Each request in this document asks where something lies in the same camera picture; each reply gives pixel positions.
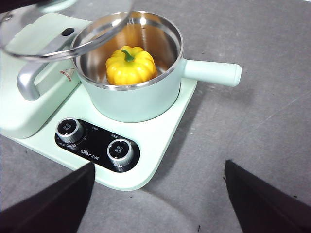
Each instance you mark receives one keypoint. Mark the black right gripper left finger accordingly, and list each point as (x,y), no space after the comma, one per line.
(48,211)

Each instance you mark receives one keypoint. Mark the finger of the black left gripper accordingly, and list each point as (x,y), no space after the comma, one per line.
(14,3)

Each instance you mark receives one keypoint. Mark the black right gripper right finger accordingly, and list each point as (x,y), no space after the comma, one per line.
(267,208)

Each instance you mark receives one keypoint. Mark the glass lid with green knob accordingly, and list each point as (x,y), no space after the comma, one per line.
(97,29)

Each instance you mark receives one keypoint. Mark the yellow pumpkin with green stem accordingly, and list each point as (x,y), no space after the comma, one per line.
(131,68)

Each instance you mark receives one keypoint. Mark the black control panel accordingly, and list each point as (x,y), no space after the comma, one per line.
(97,143)

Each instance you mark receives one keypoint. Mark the silver control knob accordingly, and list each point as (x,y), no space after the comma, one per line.
(69,129)
(120,151)

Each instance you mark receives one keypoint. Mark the red warning sticker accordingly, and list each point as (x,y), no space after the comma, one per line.
(67,75)

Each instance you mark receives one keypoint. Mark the mint green grill cover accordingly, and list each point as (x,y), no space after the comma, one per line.
(24,114)

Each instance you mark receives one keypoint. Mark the mint green breakfast machine base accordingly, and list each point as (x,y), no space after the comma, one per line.
(158,136)

